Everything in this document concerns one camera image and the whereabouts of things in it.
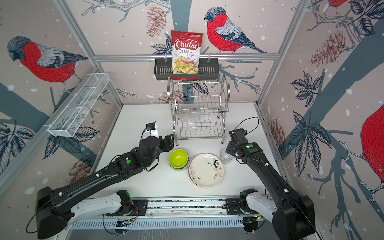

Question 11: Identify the leaf pattern bowl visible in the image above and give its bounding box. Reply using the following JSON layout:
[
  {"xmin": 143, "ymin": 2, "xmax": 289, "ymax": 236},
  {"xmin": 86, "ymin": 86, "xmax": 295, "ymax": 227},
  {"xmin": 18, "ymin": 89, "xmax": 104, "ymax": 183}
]
[{"xmin": 170, "ymin": 165, "xmax": 188, "ymax": 171}]

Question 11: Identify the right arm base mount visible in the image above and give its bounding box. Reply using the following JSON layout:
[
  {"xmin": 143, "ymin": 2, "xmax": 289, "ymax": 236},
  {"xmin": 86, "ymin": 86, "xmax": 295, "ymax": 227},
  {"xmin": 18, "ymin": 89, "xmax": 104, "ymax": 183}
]
[{"xmin": 221, "ymin": 198, "xmax": 260, "ymax": 215}]

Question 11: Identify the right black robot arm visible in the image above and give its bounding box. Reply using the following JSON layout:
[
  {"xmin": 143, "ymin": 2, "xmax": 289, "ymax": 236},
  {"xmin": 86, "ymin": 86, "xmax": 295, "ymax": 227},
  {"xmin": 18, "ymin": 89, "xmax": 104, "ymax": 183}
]
[{"xmin": 226, "ymin": 129, "xmax": 316, "ymax": 240}]

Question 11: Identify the white painted ceramic plate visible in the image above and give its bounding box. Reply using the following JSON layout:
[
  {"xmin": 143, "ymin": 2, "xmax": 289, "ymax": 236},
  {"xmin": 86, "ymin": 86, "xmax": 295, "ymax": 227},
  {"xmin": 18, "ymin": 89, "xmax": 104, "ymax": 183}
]
[{"xmin": 188, "ymin": 153, "xmax": 225, "ymax": 189}]

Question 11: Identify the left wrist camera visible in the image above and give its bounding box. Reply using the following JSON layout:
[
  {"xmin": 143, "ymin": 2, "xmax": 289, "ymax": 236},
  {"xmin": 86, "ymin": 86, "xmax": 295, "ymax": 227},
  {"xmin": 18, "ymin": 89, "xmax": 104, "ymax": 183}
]
[{"xmin": 145, "ymin": 122, "xmax": 159, "ymax": 138}]

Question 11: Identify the steel two-tier dish rack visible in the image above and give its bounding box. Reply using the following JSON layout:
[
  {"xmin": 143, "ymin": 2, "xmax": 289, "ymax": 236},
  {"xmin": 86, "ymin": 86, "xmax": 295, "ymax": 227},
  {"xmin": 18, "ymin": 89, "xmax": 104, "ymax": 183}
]
[{"xmin": 167, "ymin": 75, "xmax": 231, "ymax": 145}]

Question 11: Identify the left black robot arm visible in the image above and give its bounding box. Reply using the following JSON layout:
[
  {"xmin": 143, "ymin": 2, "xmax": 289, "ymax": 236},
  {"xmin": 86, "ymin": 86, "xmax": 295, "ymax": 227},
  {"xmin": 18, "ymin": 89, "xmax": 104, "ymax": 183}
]
[{"xmin": 36, "ymin": 134, "xmax": 175, "ymax": 239}]

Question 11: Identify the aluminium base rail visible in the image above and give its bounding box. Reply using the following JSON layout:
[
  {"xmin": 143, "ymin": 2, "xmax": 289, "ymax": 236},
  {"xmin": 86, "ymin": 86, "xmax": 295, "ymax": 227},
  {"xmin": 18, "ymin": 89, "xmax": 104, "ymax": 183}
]
[{"xmin": 64, "ymin": 196, "xmax": 311, "ymax": 218}]

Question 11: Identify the clear glass tumbler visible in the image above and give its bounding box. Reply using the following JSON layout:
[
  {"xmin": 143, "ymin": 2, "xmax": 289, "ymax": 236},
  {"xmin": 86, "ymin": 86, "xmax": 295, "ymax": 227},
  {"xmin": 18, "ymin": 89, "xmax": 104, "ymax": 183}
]
[{"xmin": 220, "ymin": 148, "xmax": 234, "ymax": 165}]

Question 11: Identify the white wire mesh shelf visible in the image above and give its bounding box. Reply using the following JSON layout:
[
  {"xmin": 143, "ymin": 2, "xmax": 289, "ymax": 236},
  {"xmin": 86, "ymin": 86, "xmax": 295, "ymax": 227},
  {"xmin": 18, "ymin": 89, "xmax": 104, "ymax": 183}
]
[{"xmin": 48, "ymin": 73, "xmax": 110, "ymax": 137}]

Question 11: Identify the lime green bowl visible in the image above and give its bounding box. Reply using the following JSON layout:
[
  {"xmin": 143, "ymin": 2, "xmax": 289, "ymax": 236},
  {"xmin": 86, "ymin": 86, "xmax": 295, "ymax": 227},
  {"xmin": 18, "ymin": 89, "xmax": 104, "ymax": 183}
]
[{"xmin": 169, "ymin": 149, "xmax": 189, "ymax": 167}]

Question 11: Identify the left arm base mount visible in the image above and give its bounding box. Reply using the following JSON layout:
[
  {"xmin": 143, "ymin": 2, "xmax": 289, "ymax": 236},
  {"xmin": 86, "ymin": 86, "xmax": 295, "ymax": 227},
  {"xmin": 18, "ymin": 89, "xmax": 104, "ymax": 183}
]
[{"xmin": 105, "ymin": 200, "xmax": 149, "ymax": 217}]

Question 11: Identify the black wall basket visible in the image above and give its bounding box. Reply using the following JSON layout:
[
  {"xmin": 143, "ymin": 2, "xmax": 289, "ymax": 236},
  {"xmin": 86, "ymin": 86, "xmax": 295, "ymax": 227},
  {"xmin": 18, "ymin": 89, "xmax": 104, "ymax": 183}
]
[{"xmin": 154, "ymin": 57, "xmax": 219, "ymax": 80}]

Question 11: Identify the red Chuba chips bag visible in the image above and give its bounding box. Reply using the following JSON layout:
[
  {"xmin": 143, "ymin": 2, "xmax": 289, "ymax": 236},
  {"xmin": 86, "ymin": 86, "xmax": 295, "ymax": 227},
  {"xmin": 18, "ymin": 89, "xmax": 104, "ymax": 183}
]
[{"xmin": 171, "ymin": 30, "xmax": 203, "ymax": 74}]

